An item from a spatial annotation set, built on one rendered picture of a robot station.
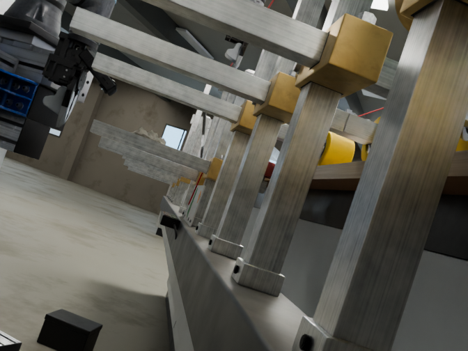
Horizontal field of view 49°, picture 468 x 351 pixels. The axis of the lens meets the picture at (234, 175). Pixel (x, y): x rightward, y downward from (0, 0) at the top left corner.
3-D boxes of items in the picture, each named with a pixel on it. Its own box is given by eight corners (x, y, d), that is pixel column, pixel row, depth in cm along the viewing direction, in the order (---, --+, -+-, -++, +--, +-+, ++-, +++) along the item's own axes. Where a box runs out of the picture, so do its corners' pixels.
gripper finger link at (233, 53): (221, 65, 181) (230, 40, 182) (237, 71, 182) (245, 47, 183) (222, 63, 178) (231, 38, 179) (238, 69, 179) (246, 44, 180)
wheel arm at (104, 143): (96, 149, 144) (102, 134, 144) (97, 150, 147) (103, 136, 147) (242, 200, 150) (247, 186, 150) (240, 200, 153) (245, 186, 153)
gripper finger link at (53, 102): (37, 120, 119) (51, 82, 120) (62, 129, 120) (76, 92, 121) (34, 118, 116) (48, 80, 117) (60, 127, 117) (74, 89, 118)
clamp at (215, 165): (206, 177, 120) (214, 157, 120) (201, 177, 133) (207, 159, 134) (229, 185, 121) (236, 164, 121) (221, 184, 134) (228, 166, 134)
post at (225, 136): (181, 250, 126) (246, 67, 129) (180, 248, 129) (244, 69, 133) (194, 254, 126) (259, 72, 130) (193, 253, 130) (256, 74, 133)
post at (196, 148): (170, 207, 250) (204, 114, 253) (170, 207, 253) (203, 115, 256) (177, 209, 250) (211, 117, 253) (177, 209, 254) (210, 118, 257)
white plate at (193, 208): (188, 226, 118) (203, 184, 119) (182, 218, 144) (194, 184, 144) (191, 227, 118) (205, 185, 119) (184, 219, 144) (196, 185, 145)
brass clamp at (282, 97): (263, 103, 71) (275, 69, 71) (246, 115, 84) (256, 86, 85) (304, 119, 72) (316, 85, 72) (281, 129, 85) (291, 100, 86)
